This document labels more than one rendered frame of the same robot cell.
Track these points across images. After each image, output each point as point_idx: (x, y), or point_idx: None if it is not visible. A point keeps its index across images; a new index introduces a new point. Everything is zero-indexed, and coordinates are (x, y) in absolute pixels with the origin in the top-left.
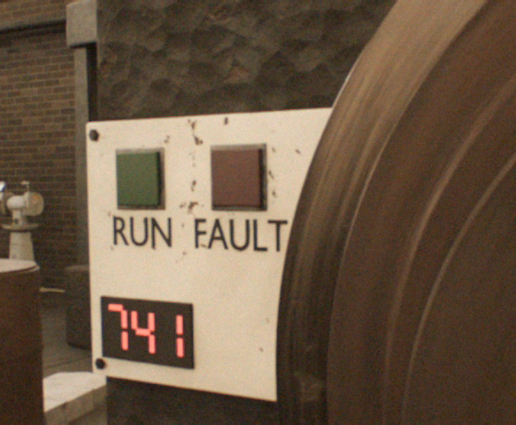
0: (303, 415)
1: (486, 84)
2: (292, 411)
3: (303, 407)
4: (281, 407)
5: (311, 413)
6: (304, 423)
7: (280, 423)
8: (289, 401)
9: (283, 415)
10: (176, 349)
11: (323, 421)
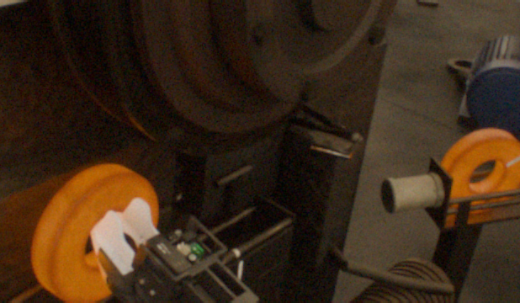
0: (110, 4)
1: None
2: (105, 4)
3: (110, 1)
4: (100, 4)
5: (114, 2)
6: (111, 8)
7: (99, 13)
8: (104, 0)
9: (101, 8)
10: None
11: (119, 3)
